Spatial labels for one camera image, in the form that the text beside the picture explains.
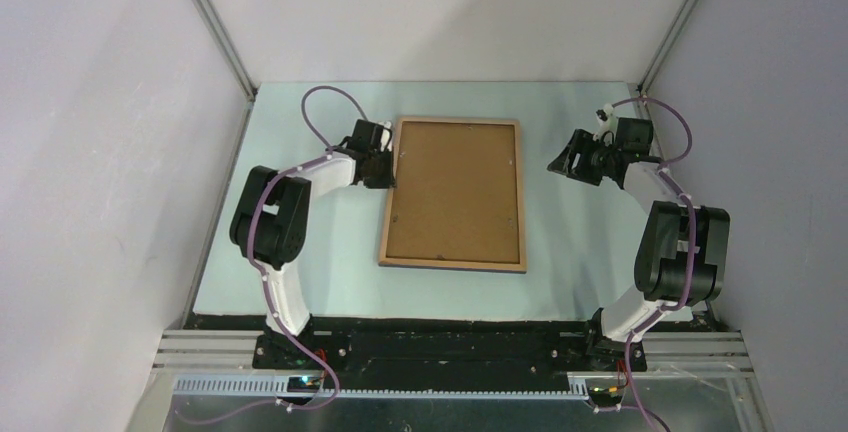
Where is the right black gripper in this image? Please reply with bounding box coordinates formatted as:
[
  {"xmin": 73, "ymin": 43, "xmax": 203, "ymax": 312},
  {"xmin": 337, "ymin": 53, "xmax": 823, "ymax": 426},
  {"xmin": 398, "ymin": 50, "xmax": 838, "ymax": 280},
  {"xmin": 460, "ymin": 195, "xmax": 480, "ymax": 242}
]
[{"xmin": 547, "ymin": 129, "xmax": 619, "ymax": 186}]

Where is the brown cardboard backing board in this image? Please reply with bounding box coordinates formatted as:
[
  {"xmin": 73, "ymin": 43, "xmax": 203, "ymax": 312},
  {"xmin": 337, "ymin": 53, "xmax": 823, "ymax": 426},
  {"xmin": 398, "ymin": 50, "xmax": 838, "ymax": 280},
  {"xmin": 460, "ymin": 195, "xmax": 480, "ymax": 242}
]
[{"xmin": 385, "ymin": 122, "xmax": 522, "ymax": 265}]

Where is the wooden picture frame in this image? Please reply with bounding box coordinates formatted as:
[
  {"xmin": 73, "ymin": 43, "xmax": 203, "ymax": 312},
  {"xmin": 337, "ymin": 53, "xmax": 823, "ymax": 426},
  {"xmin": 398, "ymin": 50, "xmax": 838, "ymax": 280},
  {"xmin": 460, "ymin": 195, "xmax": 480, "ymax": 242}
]
[{"xmin": 378, "ymin": 116, "xmax": 529, "ymax": 275}]

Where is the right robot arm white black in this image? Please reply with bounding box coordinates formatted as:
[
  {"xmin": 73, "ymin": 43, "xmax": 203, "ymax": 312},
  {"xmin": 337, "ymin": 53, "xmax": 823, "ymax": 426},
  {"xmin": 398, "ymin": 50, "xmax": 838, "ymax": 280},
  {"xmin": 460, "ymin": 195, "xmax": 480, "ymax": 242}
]
[{"xmin": 547, "ymin": 115, "xmax": 731, "ymax": 370}]

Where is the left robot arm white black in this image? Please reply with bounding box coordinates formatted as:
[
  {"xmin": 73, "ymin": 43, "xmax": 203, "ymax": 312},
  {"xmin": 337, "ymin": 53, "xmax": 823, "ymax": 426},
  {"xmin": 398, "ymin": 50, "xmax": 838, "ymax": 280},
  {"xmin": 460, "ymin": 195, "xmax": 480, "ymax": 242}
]
[{"xmin": 229, "ymin": 119, "xmax": 395, "ymax": 369}]

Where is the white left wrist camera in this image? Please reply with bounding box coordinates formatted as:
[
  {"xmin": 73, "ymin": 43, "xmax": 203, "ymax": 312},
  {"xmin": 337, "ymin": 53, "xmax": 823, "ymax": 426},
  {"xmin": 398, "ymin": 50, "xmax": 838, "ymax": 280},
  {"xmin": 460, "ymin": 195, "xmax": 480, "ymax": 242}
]
[{"xmin": 379, "ymin": 121, "xmax": 393, "ymax": 152}]

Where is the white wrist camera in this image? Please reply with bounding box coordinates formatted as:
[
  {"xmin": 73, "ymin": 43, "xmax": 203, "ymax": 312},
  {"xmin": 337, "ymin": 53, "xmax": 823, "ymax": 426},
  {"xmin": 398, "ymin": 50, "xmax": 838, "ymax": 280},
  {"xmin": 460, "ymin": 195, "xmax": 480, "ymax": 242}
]
[
  {"xmin": 594, "ymin": 104, "xmax": 618, "ymax": 143},
  {"xmin": 379, "ymin": 121, "xmax": 393, "ymax": 152}
]

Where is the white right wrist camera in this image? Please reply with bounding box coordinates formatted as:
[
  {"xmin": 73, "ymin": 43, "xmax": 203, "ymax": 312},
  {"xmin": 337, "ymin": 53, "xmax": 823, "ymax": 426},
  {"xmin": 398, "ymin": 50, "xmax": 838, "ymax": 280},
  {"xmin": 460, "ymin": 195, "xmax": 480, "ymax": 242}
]
[{"xmin": 594, "ymin": 104, "xmax": 618, "ymax": 143}]

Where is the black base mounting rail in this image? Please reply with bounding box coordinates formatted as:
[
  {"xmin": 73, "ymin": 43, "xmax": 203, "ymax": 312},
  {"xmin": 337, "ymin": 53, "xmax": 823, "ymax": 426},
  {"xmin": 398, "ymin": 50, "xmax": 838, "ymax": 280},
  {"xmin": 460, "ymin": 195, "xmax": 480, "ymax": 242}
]
[{"xmin": 254, "ymin": 330, "xmax": 625, "ymax": 372}]

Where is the right aluminium corner post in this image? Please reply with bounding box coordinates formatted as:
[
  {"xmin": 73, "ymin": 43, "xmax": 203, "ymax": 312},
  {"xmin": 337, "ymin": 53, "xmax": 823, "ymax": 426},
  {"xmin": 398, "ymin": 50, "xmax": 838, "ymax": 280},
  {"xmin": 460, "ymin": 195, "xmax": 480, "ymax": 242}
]
[{"xmin": 636, "ymin": 0, "xmax": 701, "ymax": 94}]

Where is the aluminium corner post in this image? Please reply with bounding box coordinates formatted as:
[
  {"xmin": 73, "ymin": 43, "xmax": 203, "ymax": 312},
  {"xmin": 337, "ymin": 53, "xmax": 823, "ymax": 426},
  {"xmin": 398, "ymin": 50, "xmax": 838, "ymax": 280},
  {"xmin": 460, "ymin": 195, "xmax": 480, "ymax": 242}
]
[
  {"xmin": 191, "ymin": 0, "xmax": 258, "ymax": 102},
  {"xmin": 636, "ymin": 0, "xmax": 701, "ymax": 94}
]

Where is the left aluminium corner post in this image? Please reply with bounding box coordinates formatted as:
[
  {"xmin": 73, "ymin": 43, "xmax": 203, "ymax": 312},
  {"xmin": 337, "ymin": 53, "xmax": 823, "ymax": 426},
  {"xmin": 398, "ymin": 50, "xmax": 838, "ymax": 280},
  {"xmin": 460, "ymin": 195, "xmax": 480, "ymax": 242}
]
[{"xmin": 191, "ymin": 0, "xmax": 258, "ymax": 102}]

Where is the grey slotted cable duct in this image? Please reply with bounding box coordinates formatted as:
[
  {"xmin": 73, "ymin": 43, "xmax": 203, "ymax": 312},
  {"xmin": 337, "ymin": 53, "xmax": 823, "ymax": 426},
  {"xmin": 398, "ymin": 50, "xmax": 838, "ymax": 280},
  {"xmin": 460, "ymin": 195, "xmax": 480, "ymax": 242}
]
[{"xmin": 173, "ymin": 375, "xmax": 590, "ymax": 401}]

